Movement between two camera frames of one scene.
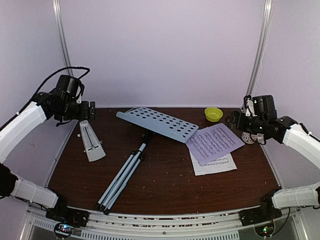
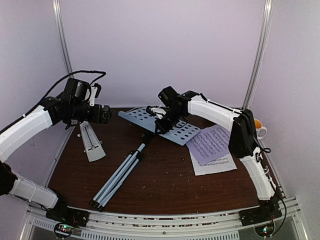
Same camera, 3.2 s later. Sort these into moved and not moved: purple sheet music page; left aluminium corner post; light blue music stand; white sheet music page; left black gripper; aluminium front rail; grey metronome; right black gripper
Moved: right black gripper; light blue music stand; left black gripper
Not moved: aluminium front rail; grey metronome; left aluminium corner post; purple sheet music page; white sheet music page
